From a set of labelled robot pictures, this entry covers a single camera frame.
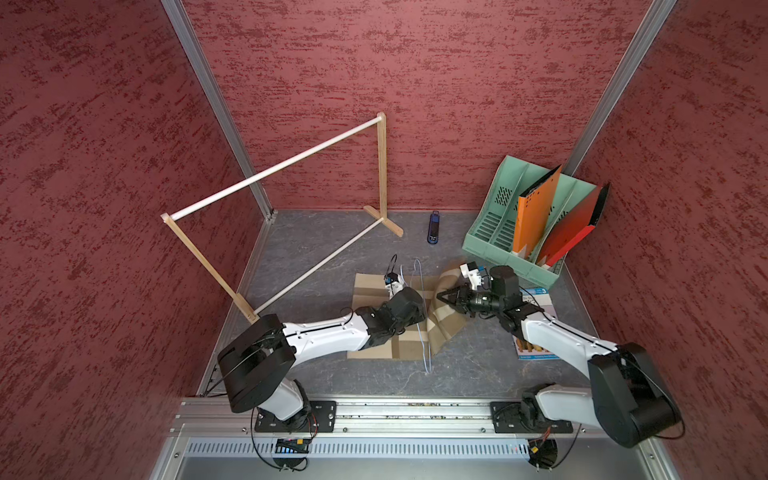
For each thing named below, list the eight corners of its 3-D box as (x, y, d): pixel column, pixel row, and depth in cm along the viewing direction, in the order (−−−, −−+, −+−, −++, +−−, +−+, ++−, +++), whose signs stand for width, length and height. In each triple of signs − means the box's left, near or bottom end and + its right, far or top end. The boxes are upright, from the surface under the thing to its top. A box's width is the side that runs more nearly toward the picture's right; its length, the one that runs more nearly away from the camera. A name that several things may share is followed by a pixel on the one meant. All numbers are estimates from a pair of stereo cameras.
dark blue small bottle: (426, 243, 114) (427, 238, 111) (429, 215, 123) (430, 209, 121) (437, 245, 113) (438, 239, 111) (439, 216, 123) (440, 210, 120)
